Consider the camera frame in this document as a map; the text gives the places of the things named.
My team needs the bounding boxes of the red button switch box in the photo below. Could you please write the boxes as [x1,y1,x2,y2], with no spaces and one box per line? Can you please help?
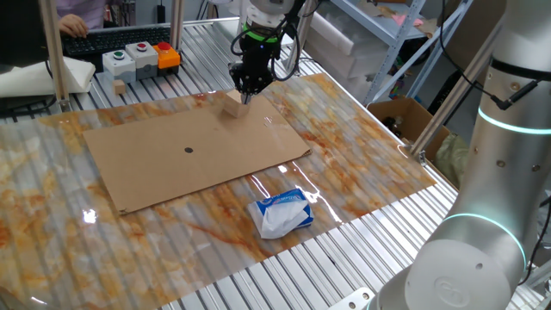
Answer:
[125,40,159,81]

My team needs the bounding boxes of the light wooden cube block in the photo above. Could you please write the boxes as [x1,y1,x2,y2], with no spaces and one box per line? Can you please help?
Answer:
[220,89,251,120]

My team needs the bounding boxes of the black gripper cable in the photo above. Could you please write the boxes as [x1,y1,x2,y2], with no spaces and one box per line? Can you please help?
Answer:
[229,19,301,84]

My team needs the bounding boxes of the bare person hand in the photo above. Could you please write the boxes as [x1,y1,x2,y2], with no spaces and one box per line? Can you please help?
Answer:
[58,13,90,39]

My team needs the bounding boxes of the black keyboard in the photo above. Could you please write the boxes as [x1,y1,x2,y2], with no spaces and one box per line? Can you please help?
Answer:
[61,24,173,59]

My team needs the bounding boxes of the forearm with lilac sleeve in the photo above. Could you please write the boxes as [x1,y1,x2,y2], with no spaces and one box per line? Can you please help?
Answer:
[55,0,108,22]

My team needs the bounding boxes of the yellow green bag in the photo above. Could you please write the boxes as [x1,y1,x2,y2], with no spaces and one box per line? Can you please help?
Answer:
[433,132,471,189]

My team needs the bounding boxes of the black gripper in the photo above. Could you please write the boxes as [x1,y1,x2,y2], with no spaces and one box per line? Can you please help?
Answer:
[228,37,277,105]

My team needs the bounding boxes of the white storage boxes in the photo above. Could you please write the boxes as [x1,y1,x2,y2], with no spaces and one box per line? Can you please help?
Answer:
[300,10,391,102]

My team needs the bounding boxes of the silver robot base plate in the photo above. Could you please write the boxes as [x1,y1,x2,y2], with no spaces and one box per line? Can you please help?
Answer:
[327,287,376,310]

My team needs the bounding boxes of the black camera cable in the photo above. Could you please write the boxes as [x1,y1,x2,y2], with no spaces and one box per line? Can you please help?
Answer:
[438,0,542,112]

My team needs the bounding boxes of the clear tape patch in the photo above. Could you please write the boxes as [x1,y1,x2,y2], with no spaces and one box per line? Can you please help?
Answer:
[262,114,288,141]

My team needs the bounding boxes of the pale steel shelf rack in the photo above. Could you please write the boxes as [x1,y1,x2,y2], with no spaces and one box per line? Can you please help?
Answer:
[329,0,473,106]

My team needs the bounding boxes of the black monitor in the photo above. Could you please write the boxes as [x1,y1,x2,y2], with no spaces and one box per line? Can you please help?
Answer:
[0,0,51,74]

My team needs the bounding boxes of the blue white tissue pack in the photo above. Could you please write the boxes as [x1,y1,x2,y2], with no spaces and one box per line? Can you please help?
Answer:
[246,188,315,240]

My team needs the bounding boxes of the aluminium frame post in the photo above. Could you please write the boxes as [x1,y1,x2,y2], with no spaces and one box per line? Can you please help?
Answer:
[37,0,73,114]
[169,0,186,52]
[408,21,505,168]
[283,0,319,77]

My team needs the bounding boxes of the orange emergency stop box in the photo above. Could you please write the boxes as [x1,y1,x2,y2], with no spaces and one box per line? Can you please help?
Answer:
[152,40,182,78]

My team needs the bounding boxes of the pink cloth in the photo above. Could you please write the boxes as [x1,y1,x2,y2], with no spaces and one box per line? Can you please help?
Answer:
[390,12,426,28]

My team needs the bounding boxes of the brown cardboard box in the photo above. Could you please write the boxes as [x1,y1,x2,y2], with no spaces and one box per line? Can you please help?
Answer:
[367,96,452,151]

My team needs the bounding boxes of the orange marble pattern mat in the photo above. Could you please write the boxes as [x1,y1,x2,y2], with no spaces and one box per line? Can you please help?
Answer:
[0,72,438,310]

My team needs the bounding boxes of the brown cardboard sheet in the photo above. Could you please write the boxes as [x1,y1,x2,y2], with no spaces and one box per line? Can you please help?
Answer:
[82,94,313,215]

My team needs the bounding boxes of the green button switch box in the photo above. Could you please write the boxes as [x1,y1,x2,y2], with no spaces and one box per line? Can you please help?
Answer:
[102,49,138,84]

